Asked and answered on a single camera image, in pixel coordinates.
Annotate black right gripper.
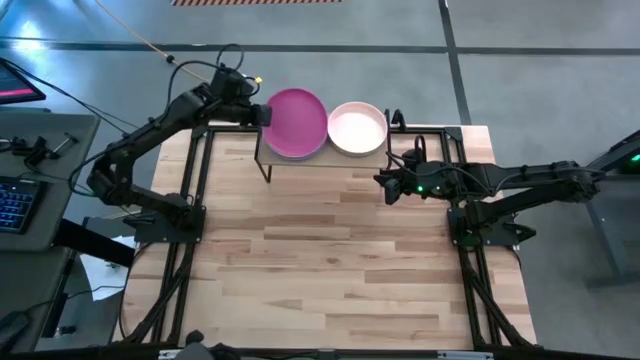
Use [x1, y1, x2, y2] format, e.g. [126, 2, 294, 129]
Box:
[373, 160, 459, 205]

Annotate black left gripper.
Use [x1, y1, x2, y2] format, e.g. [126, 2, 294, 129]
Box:
[207, 68, 274, 128]

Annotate magenta plate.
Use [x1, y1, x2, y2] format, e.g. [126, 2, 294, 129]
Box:
[261, 87, 330, 160]

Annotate wooden shelf black metal legs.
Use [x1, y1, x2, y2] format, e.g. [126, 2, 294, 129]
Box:
[253, 108, 393, 184]

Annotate black silver desk tool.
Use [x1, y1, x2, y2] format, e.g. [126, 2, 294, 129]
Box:
[52, 132, 80, 156]

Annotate black desk beam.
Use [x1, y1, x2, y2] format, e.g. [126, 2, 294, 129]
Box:
[52, 218, 136, 269]

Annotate grey side desk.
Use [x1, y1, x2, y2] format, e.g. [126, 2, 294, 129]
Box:
[0, 107, 101, 251]

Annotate white paper sheet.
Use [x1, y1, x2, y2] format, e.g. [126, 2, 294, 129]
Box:
[79, 234, 137, 302]

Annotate black device green light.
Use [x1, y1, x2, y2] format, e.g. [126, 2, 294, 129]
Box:
[618, 142, 640, 176]

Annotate black desk monitor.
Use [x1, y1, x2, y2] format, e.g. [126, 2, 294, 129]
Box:
[0, 57, 47, 105]

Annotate backlit keyboard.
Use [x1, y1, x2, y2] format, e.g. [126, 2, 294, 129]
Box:
[0, 175, 49, 235]

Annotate grey lower desk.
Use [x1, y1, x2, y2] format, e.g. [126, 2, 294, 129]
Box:
[0, 247, 76, 354]

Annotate black computer mouse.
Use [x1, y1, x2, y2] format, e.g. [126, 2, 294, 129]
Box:
[0, 310, 31, 351]

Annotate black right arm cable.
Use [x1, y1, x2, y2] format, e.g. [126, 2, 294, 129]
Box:
[384, 133, 496, 196]

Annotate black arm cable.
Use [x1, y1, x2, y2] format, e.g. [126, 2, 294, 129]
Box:
[384, 133, 496, 196]
[167, 43, 246, 101]

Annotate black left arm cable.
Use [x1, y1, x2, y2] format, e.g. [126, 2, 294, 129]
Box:
[167, 43, 246, 101]

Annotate yellow floor cable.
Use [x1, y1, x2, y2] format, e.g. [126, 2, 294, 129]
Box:
[93, 0, 210, 82]

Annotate black floor cable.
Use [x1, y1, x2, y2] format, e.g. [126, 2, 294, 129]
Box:
[0, 57, 166, 146]

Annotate grey metal table frame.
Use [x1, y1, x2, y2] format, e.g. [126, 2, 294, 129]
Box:
[564, 128, 640, 291]

